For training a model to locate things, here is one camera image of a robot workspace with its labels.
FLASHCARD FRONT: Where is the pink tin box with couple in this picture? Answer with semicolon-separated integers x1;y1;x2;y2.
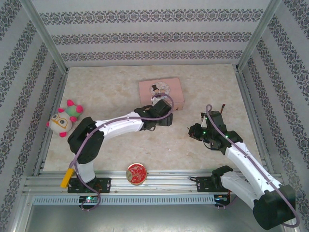
139;77;185;112

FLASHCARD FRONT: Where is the round red tin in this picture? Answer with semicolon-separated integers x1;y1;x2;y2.
125;163;147;186

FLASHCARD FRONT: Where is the grey metal sheet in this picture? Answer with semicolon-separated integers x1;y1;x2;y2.
23;193;294;232

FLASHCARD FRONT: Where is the plush toy with glasses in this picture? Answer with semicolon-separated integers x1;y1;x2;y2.
46;99;84;138

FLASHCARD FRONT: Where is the yellow clamp block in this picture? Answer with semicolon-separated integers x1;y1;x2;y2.
60;168;75;189

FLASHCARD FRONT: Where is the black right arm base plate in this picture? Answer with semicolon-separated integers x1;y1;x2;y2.
196;175;232;193

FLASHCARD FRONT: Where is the aluminium mounting rail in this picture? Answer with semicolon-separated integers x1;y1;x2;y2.
23;170;287;194

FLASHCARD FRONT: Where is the aluminium side rail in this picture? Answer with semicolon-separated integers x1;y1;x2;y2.
235;69;276;174
33;69;70;176

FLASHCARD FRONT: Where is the slotted grey cable duct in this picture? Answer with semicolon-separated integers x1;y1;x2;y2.
32;195;215;205

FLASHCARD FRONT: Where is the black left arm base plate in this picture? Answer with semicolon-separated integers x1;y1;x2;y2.
67;177;112;194

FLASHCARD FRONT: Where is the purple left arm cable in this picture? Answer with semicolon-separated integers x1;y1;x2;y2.
69;94;174;212

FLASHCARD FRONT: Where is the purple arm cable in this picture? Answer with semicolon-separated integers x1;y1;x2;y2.
69;94;174;212
205;104;301;228

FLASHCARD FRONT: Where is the aluminium frame post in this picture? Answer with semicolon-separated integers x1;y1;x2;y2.
20;0;68;73
238;0;282;72

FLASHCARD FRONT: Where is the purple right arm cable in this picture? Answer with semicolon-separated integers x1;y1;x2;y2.
205;104;301;228

